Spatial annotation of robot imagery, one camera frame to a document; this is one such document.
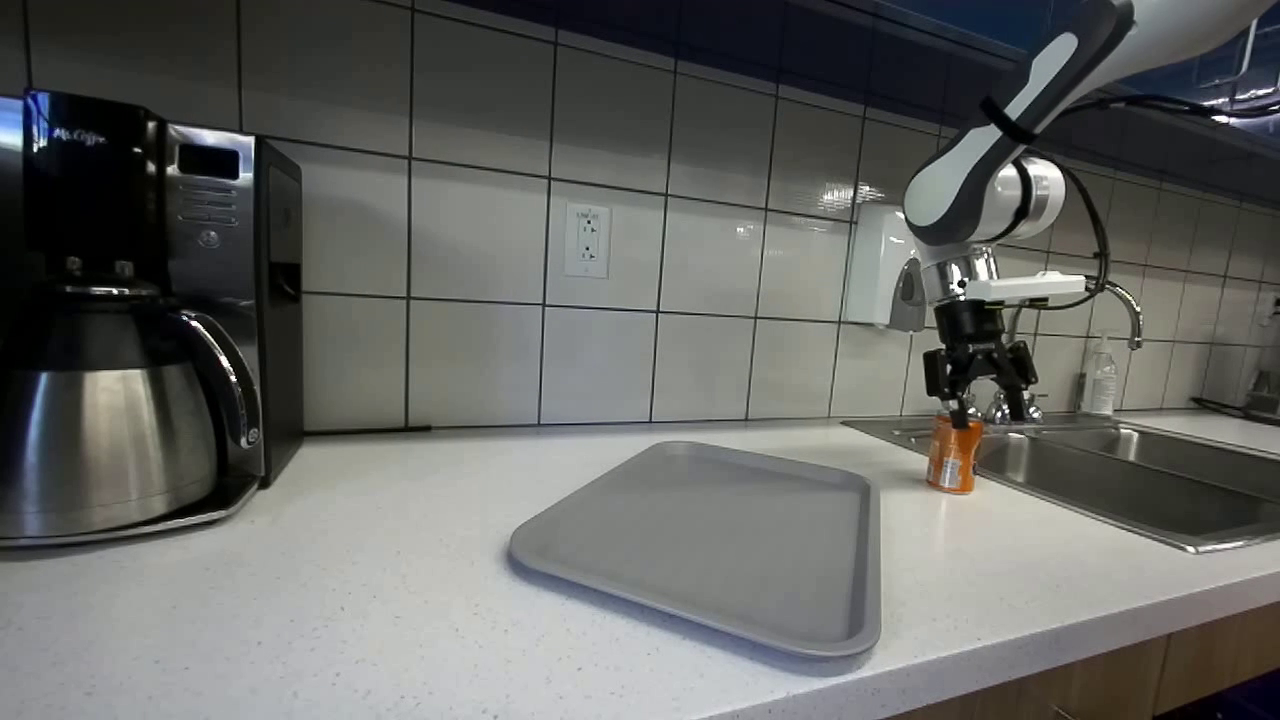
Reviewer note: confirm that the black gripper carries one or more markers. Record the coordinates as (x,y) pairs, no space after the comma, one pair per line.
(972,348)

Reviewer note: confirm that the white wall soap dispenser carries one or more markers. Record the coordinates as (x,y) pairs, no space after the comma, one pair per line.
(872,267)

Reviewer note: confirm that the chrome gooseneck faucet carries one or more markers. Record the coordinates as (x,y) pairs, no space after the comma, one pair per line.
(1129,308)

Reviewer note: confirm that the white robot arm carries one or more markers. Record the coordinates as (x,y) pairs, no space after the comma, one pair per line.
(987,175)

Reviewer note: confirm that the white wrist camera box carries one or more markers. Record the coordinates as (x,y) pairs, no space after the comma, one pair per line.
(1041,289)

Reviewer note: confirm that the stainless steel carafe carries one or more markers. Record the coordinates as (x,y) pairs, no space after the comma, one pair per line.
(94,427)

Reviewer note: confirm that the blue wall cabinet carcass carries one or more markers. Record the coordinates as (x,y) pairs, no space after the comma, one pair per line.
(800,54)

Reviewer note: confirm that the stainless steel sink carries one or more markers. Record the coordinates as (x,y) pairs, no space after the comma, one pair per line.
(1144,485)

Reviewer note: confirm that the dark tall container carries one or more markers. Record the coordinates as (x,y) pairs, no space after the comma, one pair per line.
(1266,365)

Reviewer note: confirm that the black steel coffee maker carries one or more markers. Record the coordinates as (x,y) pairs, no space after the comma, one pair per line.
(132,200)

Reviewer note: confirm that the grey plastic tray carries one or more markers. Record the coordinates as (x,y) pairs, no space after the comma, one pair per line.
(704,543)

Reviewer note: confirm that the translucent white soap bottle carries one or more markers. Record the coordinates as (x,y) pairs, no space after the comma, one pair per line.
(1102,387)

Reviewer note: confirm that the white wall outlet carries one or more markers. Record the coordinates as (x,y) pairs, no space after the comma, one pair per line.
(586,242)

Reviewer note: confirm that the wooden base cabinet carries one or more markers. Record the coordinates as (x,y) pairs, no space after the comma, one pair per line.
(1107,675)

